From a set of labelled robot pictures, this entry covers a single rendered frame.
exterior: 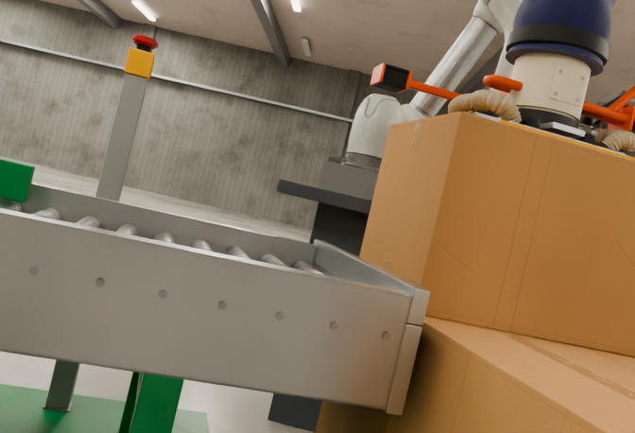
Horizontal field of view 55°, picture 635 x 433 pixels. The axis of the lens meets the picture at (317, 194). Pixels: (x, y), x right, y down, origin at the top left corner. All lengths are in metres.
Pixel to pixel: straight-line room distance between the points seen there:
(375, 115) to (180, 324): 1.24
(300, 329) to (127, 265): 0.28
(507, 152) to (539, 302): 0.31
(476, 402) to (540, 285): 0.42
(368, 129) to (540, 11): 0.74
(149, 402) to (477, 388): 0.48
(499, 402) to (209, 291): 0.44
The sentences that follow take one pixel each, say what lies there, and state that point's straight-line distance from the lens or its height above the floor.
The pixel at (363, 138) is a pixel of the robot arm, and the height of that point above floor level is 0.94.
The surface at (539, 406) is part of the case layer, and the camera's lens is 0.85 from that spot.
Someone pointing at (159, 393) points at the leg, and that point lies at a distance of 0.99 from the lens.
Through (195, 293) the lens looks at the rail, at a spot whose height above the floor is 0.53.
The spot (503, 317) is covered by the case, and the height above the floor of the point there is 0.57.
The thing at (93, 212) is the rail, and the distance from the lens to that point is 1.59.
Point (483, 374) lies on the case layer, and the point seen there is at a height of 0.52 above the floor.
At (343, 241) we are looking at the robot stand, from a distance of 1.95.
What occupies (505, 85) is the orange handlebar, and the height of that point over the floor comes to 1.06.
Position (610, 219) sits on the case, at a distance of 1.40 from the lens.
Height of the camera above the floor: 0.71
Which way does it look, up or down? 1 degrees up
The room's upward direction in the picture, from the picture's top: 13 degrees clockwise
